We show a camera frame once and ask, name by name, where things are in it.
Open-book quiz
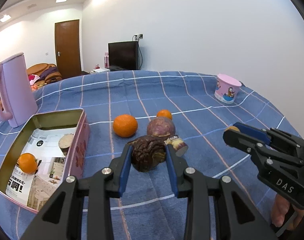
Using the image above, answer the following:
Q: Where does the large orange mandarin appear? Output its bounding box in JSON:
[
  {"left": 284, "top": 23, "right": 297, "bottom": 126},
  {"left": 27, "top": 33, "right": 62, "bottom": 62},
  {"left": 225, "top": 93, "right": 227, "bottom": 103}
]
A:
[{"left": 112, "top": 114, "right": 138, "bottom": 138}]

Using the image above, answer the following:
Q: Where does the small yellow-brown longan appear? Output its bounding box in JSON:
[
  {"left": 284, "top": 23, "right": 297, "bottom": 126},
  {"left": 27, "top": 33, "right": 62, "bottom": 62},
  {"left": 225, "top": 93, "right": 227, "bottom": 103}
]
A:
[{"left": 223, "top": 126, "right": 240, "bottom": 146}]

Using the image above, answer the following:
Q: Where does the tv stand with clutter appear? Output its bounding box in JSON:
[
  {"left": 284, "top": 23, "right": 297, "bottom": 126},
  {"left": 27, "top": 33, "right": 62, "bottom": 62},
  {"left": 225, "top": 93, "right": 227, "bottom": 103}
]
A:
[{"left": 90, "top": 64, "right": 110, "bottom": 74}]

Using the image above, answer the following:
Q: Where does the round purple passion fruit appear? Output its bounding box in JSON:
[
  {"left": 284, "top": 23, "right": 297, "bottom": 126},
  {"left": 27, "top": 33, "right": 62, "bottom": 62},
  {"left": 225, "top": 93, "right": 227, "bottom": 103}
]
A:
[{"left": 147, "top": 116, "right": 176, "bottom": 137}]

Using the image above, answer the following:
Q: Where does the wrinkled dark passion fruit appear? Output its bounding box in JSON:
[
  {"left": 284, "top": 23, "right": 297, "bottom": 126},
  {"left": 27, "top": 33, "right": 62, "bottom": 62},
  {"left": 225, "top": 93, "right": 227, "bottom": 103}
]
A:
[{"left": 128, "top": 135, "right": 166, "bottom": 172}]

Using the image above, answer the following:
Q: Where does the pink cartoon cup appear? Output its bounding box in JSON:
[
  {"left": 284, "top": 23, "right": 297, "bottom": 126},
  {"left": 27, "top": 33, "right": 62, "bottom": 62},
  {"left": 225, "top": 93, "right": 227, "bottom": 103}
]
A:
[{"left": 214, "top": 74, "right": 242, "bottom": 104}]

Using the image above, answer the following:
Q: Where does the brown wooden door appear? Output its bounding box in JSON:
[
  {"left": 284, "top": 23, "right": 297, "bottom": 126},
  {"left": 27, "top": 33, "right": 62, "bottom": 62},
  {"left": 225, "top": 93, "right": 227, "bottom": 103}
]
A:
[{"left": 54, "top": 20, "right": 81, "bottom": 79}]

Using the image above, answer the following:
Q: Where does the black television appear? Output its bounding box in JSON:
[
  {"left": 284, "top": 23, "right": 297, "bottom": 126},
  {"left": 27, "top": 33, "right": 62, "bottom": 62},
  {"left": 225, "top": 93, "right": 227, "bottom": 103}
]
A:
[{"left": 108, "top": 41, "right": 139, "bottom": 70}]

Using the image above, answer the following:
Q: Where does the small orange mandarin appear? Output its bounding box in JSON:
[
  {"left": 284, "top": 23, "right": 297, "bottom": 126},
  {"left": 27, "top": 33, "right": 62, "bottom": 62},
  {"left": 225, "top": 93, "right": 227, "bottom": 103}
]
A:
[{"left": 156, "top": 109, "right": 172, "bottom": 120}]

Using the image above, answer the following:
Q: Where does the blue plaid tablecloth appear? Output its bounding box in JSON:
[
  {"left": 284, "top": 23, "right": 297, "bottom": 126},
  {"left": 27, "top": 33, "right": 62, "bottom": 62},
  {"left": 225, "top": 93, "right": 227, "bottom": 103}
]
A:
[{"left": 0, "top": 70, "right": 303, "bottom": 240}]

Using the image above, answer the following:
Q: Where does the right hand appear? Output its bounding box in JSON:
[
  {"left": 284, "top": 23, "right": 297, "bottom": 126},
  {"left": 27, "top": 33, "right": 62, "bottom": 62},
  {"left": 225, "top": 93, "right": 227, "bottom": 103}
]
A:
[{"left": 271, "top": 194, "right": 304, "bottom": 231}]

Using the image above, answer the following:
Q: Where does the pink metal tin box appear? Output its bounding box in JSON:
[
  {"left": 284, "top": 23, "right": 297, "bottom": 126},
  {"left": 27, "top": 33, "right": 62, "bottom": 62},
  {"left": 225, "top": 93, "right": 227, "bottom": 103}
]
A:
[{"left": 0, "top": 108, "right": 90, "bottom": 213}]

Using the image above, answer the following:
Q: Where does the orange leather sofa far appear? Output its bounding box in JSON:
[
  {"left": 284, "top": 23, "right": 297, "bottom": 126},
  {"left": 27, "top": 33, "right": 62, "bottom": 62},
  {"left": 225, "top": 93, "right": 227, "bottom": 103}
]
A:
[{"left": 27, "top": 63, "right": 63, "bottom": 85}]

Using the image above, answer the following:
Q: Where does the television power cable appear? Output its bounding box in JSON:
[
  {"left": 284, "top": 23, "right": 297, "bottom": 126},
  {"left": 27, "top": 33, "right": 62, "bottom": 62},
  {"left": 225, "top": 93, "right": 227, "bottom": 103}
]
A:
[{"left": 132, "top": 33, "right": 145, "bottom": 71}]

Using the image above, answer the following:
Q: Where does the printed leaflet in tin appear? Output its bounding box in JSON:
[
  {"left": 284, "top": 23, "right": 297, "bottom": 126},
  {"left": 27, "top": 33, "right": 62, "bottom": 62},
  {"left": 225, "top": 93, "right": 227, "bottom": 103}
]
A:
[{"left": 6, "top": 127, "right": 76, "bottom": 211}]

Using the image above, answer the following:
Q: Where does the pink electric kettle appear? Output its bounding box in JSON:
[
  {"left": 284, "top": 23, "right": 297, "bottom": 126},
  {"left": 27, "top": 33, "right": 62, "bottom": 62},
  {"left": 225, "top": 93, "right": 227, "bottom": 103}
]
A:
[{"left": 0, "top": 53, "right": 38, "bottom": 128}]

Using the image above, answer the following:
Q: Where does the pink floral cushion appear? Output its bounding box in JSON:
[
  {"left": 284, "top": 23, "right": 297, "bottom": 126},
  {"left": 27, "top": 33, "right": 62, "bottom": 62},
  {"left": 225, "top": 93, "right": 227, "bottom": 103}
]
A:
[{"left": 28, "top": 74, "right": 40, "bottom": 86}]

